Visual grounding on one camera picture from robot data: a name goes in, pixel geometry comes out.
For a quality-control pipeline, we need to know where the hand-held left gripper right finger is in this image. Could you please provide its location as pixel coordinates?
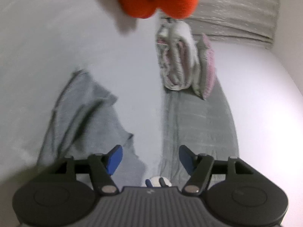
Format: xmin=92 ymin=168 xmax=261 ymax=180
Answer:
xmin=179 ymin=145 xmax=253 ymax=196

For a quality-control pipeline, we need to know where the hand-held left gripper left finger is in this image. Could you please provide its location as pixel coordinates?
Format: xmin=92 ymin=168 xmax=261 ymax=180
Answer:
xmin=55 ymin=145 xmax=123 ymax=196

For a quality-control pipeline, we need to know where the grey patterned knit sweater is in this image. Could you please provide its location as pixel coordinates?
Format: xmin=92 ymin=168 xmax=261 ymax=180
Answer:
xmin=37 ymin=70 xmax=147 ymax=187

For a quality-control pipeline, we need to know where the small white round object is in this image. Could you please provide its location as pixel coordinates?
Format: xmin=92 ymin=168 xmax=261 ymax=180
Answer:
xmin=145 ymin=176 xmax=172 ymax=188

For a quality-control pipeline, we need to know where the grey pillow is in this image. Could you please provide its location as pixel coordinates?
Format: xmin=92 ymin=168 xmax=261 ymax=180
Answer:
xmin=193 ymin=40 xmax=209 ymax=100

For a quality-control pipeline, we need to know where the pink pillow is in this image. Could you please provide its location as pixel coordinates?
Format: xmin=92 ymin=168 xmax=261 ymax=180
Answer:
xmin=196 ymin=34 xmax=217 ymax=100

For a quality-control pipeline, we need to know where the folded grey pink quilt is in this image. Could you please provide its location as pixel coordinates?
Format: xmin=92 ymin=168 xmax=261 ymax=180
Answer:
xmin=155 ymin=20 xmax=198 ymax=91

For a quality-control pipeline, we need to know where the grey star print curtain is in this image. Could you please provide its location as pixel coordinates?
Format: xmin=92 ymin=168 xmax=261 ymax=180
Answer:
xmin=187 ymin=0 xmax=281 ymax=50

